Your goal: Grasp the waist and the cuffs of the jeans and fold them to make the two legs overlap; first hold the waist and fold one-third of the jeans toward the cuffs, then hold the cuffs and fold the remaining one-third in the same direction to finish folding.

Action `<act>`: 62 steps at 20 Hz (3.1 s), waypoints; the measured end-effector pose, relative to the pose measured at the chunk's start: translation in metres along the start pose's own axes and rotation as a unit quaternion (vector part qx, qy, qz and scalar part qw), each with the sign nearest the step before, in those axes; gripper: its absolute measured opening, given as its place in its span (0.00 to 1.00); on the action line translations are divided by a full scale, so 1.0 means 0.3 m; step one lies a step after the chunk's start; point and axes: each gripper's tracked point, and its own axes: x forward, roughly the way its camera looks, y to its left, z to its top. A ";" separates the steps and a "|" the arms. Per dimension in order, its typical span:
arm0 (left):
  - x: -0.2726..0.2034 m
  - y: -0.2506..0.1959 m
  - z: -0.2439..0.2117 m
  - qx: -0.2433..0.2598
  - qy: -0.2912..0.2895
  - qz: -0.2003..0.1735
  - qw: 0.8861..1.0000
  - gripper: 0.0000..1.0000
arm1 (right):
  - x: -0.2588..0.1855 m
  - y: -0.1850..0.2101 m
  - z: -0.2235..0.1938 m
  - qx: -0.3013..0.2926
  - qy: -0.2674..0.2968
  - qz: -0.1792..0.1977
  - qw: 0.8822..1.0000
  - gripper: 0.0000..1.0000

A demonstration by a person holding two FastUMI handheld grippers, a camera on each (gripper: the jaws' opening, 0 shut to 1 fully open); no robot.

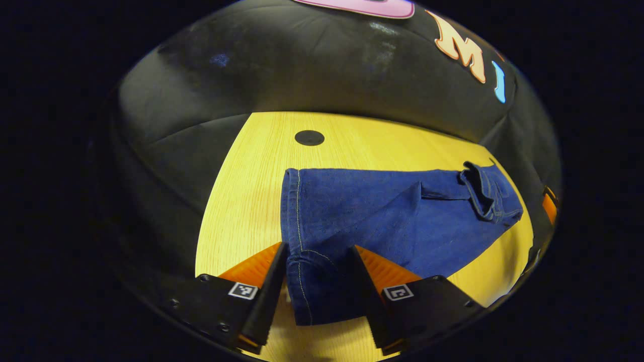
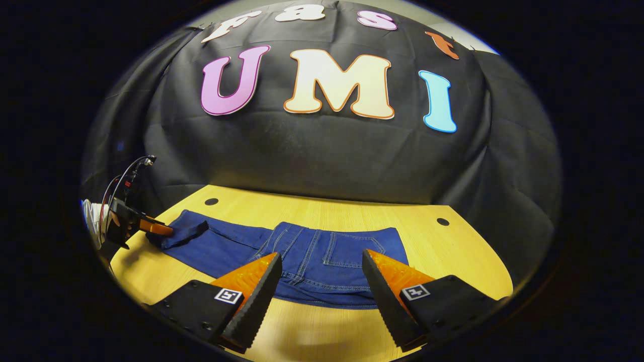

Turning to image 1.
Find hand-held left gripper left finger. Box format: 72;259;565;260
166;241;290;355

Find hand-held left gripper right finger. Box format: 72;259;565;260
350;245;486;356

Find blue denim jeans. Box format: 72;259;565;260
280;160;524;326

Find black round table hole cover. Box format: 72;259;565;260
294;130;325;147

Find black backdrop cloth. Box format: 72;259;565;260
108;0;563;302

